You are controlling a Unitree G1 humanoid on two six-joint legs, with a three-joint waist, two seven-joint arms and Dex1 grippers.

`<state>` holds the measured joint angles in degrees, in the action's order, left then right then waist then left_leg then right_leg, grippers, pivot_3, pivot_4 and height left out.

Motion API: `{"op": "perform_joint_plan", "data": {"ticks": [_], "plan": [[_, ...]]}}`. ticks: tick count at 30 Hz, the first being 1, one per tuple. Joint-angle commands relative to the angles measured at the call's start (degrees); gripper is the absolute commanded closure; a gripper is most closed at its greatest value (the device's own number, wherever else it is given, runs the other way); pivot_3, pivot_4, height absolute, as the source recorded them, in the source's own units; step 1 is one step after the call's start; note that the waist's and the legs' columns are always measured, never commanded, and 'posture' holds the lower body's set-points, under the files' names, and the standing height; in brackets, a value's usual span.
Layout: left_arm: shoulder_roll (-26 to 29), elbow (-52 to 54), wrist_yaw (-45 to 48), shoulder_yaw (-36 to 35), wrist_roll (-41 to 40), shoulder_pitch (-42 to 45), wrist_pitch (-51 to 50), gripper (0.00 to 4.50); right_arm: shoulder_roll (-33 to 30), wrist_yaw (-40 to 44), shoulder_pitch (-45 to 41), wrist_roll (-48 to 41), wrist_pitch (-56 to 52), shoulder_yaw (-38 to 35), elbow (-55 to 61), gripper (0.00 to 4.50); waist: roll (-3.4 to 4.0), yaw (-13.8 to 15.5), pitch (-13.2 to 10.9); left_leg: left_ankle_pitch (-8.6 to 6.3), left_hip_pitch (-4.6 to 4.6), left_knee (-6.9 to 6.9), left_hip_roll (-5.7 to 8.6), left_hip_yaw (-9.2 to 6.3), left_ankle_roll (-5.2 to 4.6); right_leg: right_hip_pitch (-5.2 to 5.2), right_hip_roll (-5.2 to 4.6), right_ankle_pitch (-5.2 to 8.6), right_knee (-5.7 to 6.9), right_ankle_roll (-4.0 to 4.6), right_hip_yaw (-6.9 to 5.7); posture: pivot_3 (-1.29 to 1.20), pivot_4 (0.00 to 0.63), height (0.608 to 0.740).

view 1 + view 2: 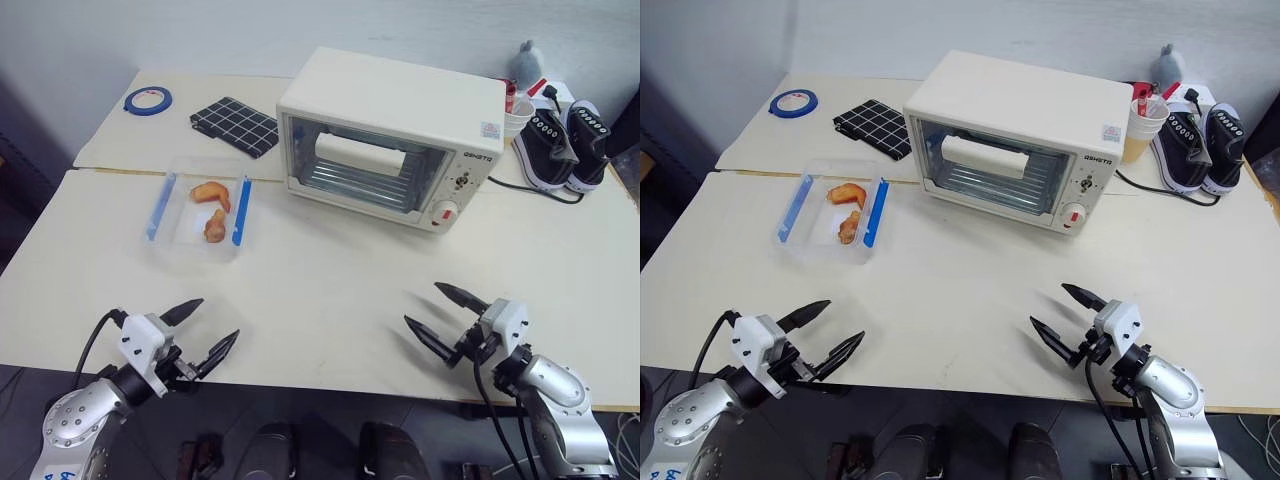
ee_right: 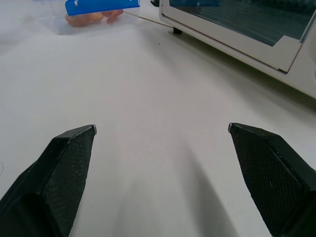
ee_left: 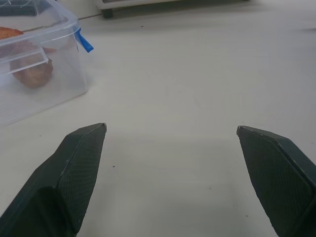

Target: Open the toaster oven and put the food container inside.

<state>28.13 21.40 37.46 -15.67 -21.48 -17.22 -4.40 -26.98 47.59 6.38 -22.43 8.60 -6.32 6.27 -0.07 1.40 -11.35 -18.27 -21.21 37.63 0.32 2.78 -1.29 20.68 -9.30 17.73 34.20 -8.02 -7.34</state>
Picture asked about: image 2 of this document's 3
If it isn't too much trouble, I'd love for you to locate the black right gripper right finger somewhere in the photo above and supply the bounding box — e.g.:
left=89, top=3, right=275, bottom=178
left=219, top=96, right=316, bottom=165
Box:
left=227, top=122, right=316, bottom=237

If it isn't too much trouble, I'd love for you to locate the clear container with blue lid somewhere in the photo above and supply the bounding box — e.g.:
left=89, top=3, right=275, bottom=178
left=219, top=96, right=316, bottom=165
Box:
left=31, top=0, right=140, bottom=36

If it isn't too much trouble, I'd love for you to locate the blue container lid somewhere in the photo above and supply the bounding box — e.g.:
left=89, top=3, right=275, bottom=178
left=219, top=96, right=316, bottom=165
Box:
left=65, top=0, right=141, bottom=17

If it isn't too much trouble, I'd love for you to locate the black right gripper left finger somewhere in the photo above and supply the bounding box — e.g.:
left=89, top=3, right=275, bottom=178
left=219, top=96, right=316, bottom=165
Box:
left=0, top=124, right=97, bottom=237

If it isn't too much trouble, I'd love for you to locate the white toaster oven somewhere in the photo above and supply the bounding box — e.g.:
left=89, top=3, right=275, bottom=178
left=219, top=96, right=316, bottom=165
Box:
left=158, top=0, right=316, bottom=100

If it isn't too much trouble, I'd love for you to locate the golden brown bread roll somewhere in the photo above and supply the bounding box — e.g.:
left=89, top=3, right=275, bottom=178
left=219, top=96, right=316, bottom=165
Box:
left=65, top=11, right=106, bottom=27

